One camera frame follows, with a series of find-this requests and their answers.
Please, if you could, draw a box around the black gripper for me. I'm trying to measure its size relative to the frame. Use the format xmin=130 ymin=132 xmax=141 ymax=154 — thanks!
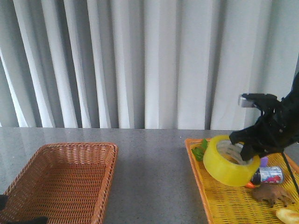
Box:
xmin=229 ymin=93 xmax=299 ymax=161

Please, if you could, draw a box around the yellow tape roll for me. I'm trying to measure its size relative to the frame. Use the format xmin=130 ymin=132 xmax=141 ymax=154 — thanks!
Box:
xmin=202 ymin=134 xmax=261 ymax=187

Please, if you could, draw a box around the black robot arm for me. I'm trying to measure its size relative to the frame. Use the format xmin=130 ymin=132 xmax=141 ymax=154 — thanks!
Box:
xmin=0 ymin=194 xmax=49 ymax=224

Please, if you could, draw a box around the purple foam cube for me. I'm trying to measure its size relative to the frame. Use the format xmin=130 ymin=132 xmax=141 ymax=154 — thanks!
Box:
xmin=260 ymin=156 xmax=269 ymax=167

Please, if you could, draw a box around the small printed jar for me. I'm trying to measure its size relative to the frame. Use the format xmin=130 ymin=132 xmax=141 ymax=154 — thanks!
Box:
xmin=251 ymin=166 xmax=284 ymax=185

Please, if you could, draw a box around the brown toy animal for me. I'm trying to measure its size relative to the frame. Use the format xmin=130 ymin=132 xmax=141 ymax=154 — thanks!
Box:
xmin=251 ymin=183 xmax=295 ymax=208

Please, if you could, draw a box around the orange toy carrot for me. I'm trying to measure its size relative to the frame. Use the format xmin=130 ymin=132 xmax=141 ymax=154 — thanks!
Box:
xmin=191 ymin=139 xmax=256 ymax=189

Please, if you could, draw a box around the yellow bread piece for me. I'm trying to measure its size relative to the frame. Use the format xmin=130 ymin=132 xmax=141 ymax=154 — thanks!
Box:
xmin=275 ymin=208 xmax=299 ymax=224

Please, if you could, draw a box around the grey pleated curtain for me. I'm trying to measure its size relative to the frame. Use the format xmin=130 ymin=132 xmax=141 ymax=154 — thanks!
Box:
xmin=0 ymin=0 xmax=299 ymax=130

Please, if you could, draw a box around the brown wicker basket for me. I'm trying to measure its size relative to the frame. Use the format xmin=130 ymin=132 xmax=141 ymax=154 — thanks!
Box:
xmin=4 ymin=142 xmax=118 ymax=224

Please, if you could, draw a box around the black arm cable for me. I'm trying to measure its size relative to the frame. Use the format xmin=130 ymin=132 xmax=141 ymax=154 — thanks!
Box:
xmin=282 ymin=151 xmax=299 ymax=194

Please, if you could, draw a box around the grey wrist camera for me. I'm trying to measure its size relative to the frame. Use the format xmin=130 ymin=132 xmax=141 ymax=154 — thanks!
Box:
xmin=238 ymin=96 xmax=255 ymax=108

